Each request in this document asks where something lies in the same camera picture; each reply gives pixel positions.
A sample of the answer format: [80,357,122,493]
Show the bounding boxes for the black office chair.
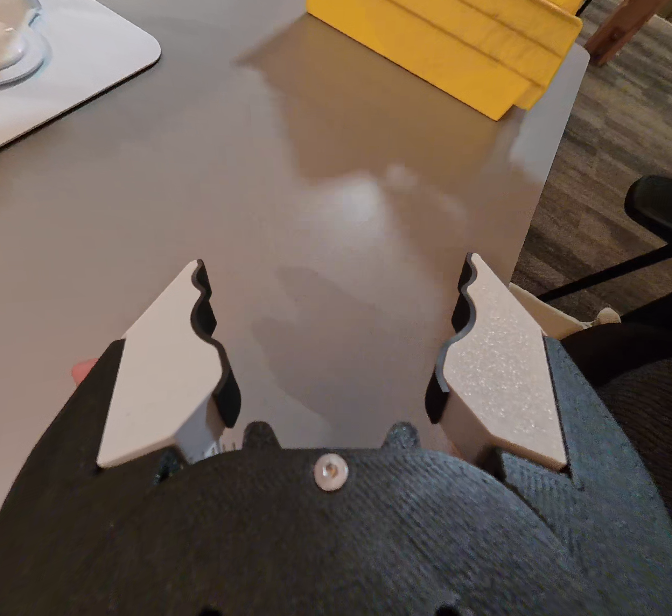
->
[537,174,672,303]

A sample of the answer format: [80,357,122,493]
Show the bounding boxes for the person's black sweater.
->
[561,306,672,501]

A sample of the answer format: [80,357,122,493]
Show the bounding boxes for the person's left hand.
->
[71,358,102,387]

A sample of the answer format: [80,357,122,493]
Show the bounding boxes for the white document stand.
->
[0,0,162,147]

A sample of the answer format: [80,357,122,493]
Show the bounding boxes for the grey desk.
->
[0,0,592,512]

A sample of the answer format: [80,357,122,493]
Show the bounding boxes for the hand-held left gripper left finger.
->
[97,259,242,469]

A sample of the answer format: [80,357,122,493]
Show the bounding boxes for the wooden table leg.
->
[584,0,672,67]

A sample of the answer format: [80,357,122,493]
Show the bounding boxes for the yellow plastic bin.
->
[304,0,609,121]

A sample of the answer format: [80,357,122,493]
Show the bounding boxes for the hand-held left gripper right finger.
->
[424,253,571,472]

